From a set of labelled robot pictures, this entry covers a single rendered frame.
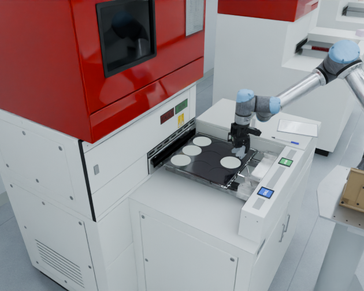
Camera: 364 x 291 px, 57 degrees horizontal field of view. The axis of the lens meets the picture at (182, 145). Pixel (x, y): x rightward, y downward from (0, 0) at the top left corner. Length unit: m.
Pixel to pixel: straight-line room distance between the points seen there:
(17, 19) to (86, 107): 0.36
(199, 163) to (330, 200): 0.63
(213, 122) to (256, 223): 0.75
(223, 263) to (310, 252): 1.18
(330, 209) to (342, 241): 0.27
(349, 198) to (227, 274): 0.63
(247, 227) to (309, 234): 1.36
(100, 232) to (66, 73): 0.72
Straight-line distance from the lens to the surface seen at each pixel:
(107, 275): 1.77
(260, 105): 1.53
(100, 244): 1.61
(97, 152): 1.35
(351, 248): 1.91
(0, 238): 2.85
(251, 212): 1.34
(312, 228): 2.77
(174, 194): 1.61
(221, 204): 1.56
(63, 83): 1.22
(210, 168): 1.64
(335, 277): 2.06
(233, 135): 1.61
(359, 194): 1.66
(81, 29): 1.11
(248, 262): 1.43
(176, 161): 1.68
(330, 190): 1.78
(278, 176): 1.55
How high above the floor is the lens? 1.85
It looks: 32 degrees down
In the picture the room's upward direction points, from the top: straight up
